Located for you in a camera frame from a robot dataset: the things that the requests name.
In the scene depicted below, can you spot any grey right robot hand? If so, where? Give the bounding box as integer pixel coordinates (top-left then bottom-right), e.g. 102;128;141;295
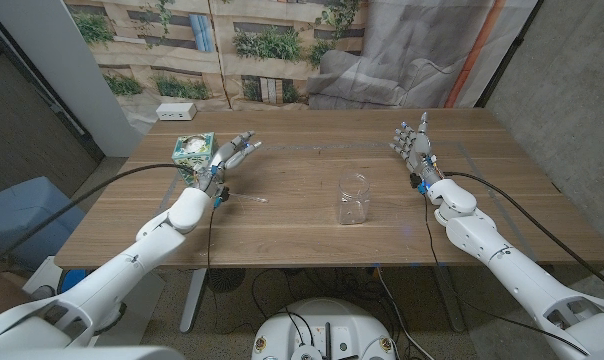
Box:
389;111;443;189

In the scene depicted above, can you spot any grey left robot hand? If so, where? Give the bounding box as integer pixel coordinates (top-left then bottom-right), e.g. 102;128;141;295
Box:
196;130;263;197

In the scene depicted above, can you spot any clear plastic beaker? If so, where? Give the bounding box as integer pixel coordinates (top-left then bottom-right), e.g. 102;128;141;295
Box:
336;172;372;226

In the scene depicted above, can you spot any green floral tissue box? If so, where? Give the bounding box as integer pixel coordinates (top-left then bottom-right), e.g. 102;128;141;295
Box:
171;131;219;187

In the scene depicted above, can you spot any white power strip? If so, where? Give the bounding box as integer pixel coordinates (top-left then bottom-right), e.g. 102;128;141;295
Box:
155;102;198;122

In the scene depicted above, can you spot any printed fabric backdrop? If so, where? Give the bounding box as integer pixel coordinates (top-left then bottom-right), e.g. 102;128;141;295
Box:
64;0;539;135

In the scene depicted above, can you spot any black round vented device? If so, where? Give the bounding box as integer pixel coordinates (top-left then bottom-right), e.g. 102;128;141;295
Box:
205;268;247;294

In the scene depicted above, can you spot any black backdrop stand pole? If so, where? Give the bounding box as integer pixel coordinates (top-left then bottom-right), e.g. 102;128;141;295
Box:
474;0;546;109

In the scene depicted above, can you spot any white table leg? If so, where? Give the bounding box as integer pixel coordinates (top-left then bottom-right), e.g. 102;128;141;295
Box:
179;268;208;334

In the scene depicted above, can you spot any grey table leg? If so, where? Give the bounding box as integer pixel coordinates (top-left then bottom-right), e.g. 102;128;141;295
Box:
434;264;466;334

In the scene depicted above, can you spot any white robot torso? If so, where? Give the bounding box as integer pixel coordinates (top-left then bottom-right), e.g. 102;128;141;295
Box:
250;297;398;360

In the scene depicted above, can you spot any white cart with blue panels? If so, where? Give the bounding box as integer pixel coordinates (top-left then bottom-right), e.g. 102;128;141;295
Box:
21;255;166;346

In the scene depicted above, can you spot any blue plastic bin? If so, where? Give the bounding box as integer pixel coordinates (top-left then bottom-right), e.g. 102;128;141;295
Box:
0;175;86;271

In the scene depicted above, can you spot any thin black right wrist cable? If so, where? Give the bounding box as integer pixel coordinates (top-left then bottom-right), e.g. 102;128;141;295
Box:
422;193;591;357

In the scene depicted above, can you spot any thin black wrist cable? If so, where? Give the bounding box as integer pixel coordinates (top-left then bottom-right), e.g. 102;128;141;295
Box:
205;205;256;335
422;193;591;357

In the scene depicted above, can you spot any thin black left wrist cable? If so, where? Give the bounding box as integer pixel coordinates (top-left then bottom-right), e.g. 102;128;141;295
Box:
205;205;256;335

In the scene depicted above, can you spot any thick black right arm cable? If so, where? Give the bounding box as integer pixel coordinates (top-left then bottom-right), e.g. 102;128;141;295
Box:
442;171;604;297

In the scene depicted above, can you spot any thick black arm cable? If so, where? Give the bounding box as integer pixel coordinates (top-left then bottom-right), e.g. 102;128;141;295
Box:
0;162;201;274
442;171;604;297

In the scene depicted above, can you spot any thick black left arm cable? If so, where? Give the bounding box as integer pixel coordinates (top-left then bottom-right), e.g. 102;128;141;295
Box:
0;162;201;274

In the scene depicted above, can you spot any grey floor cable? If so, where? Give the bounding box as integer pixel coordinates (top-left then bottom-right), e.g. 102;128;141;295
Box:
375;267;426;360

